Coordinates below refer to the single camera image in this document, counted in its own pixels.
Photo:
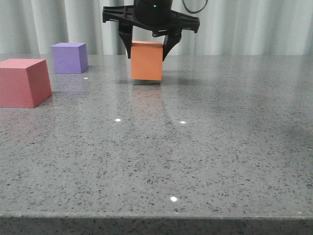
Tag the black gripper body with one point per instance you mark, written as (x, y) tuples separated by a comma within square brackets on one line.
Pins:
[(151, 15)]

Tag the pale green curtain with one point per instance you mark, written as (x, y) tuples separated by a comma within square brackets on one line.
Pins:
[(228, 27)]

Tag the purple foam cube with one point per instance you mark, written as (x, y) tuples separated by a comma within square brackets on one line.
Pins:
[(70, 58)]

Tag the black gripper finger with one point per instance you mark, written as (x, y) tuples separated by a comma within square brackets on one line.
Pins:
[(171, 39), (125, 36)]

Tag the red foam cube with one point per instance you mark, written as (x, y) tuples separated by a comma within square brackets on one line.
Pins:
[(24, 83)]

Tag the orange foam cube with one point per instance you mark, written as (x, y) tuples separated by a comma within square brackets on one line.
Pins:
[(146, 60)]

